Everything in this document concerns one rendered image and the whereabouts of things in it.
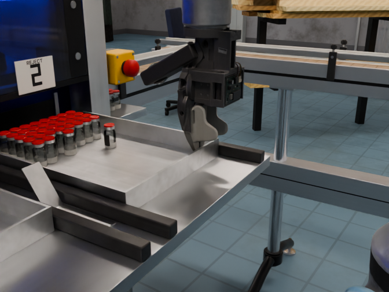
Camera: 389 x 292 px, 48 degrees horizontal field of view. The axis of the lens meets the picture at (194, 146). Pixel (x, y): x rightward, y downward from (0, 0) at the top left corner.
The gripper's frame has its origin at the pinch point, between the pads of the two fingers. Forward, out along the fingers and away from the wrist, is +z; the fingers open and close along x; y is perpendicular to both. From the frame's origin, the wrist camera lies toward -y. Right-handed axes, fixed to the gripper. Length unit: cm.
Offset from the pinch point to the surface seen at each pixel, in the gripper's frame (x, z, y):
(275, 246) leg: 87, 74, -13
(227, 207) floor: 136, 91, -59
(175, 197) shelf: -11.9, 3.6, 3.9
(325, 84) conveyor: 82, 4, 1
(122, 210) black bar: -21.9, 1.7, 2.1
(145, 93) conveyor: 40, 4, -41
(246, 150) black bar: 6.5, 1.6, 6.9
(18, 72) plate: -10.4, -11.4, -30.2
